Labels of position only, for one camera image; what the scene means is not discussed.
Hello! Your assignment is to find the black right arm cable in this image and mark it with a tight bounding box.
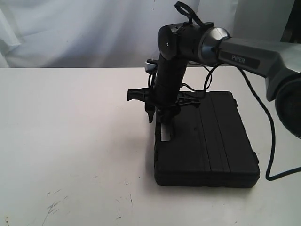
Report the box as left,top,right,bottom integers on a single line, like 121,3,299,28
183,63,301,181

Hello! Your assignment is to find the black plastic tool case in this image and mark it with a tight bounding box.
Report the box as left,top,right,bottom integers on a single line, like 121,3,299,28
154,91,260,188

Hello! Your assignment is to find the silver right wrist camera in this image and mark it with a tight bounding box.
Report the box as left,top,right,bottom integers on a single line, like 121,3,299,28
144,59,158,74

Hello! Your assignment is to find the white backdrop curtain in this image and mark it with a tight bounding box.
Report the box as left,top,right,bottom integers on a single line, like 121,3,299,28
0,0,294,68

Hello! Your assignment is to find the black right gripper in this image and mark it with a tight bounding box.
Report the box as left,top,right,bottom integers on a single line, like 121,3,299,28
127,69,200,142

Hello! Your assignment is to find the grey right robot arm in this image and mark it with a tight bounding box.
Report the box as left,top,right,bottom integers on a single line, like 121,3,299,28
127,22,301,137

